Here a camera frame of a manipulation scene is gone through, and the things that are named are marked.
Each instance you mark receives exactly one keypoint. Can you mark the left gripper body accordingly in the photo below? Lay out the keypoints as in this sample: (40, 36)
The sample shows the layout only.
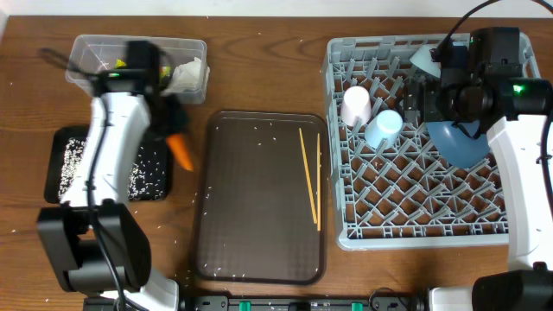
(174, 118)

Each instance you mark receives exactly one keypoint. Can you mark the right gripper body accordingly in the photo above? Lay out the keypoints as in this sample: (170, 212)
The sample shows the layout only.
(429, 99)

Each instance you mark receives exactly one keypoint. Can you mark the orange carrot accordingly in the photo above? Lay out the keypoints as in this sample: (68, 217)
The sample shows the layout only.
(178, 146)

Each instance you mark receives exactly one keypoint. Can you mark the light blue bowl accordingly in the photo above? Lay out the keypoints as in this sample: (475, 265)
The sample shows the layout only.
(422, 60)

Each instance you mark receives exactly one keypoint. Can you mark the yellow green snack wrapper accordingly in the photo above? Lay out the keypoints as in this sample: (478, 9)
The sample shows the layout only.
(165, 71)

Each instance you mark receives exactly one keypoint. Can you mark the white tissue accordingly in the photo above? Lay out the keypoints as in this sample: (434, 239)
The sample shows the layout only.
(186, 76)

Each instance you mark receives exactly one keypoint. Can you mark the light blue cup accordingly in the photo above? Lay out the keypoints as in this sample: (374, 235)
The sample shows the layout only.
(386, 126)

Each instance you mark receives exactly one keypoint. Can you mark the dark blue plate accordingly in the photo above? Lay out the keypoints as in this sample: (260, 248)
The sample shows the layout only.
(455, 147)

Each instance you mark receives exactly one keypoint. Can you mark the pink cup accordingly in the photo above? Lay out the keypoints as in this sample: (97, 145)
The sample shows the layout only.
(356, 106)

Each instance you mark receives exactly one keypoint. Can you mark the white rice pile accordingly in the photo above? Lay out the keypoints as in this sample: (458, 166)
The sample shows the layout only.
(149, 176)

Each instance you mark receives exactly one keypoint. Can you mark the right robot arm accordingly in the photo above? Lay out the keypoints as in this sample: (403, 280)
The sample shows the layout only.
(485, 90)

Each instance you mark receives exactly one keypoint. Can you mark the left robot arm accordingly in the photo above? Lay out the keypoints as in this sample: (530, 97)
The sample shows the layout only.
(92, 241)

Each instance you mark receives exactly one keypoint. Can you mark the grey dishwasher rack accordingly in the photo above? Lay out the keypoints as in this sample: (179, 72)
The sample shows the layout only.
(406, 196)

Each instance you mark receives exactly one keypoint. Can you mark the clear plastic bin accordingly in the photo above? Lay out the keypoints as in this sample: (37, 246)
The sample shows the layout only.
(96, 53)

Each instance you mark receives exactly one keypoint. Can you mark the black plastic tray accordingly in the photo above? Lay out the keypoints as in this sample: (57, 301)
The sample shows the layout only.
(59, 141)

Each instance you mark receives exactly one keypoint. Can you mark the brown serving tray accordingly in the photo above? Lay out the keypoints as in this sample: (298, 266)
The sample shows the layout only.
(254, 221)

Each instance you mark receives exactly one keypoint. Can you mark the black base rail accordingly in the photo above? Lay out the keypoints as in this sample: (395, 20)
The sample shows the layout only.
(378, 303)

